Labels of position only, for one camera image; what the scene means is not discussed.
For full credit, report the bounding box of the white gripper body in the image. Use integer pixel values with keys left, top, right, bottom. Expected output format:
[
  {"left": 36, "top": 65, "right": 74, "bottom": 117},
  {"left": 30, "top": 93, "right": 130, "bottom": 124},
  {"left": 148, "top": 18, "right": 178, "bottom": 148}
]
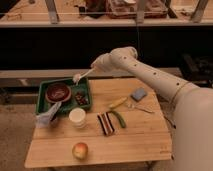
[{"left": 91, "top": 53, "right": 114, "bottom": 72}]

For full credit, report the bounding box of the white dish brush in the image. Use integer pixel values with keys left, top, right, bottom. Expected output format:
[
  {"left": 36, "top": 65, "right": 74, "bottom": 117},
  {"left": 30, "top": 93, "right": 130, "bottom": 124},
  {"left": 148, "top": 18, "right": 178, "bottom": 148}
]
[{"left": 73, "top": 68, "right": 95, "bottom": 85}]

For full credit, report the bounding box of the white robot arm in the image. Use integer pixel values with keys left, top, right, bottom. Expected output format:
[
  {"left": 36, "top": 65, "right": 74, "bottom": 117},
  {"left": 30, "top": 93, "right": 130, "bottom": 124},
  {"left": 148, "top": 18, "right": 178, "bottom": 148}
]
[{"left": 91, "top": 47, "right": 213, "bottom": 171}]

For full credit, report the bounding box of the purple bowl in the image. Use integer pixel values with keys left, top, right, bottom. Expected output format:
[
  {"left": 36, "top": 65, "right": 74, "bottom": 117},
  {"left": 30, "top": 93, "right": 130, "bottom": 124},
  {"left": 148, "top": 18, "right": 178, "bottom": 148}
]
[{"left": 45, "top": 82, "right": 71, "bottom": 103}]

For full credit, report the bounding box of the yellow banana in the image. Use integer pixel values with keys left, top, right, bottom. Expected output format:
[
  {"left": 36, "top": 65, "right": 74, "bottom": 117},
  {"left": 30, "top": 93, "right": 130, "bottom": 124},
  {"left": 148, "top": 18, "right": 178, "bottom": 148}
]
[{"left": 109, "top": 97, "right": 127, "bottom": 109}]

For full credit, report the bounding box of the blue sponge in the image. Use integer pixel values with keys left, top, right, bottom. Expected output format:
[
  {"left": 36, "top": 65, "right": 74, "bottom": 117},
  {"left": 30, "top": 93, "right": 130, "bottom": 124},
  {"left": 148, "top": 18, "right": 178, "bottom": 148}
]
[{"left": 131, "top": 88, "right": 147, "bottom": 102}]

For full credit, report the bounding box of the green plastic tray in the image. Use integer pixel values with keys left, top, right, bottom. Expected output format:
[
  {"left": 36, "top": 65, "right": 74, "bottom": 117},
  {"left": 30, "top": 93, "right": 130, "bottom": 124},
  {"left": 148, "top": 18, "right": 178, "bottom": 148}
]
[{"left": 36, "top": 78, "right": 92, "bottom": 116}]

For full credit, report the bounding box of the dark red grape bunch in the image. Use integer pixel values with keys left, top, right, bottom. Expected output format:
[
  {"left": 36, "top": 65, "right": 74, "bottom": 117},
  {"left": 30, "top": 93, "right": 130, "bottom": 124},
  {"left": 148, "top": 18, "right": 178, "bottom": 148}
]
[{"left": 75, "top": 92, "right": 87, "bottom": 105}]

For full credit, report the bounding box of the green cucumber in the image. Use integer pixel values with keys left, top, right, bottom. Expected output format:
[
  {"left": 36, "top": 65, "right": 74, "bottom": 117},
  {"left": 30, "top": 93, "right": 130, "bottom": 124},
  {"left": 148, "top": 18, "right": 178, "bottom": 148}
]
[{"left": 111, "top": 111, "right": 126, "bottom": 128}]

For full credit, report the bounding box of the white plastic cup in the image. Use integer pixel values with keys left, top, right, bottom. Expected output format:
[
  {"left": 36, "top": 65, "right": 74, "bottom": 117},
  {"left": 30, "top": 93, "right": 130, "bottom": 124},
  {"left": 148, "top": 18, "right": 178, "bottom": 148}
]
[{"left": 69, "top": 108, "right": 86, "bottom": 128}]

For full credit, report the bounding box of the red yellow apple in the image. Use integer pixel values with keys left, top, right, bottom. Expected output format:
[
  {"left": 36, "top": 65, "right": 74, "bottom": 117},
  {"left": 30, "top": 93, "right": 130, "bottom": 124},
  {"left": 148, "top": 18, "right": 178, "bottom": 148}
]
[{"left": 72, "top": 142, "right": 88, "bottom": 160}]

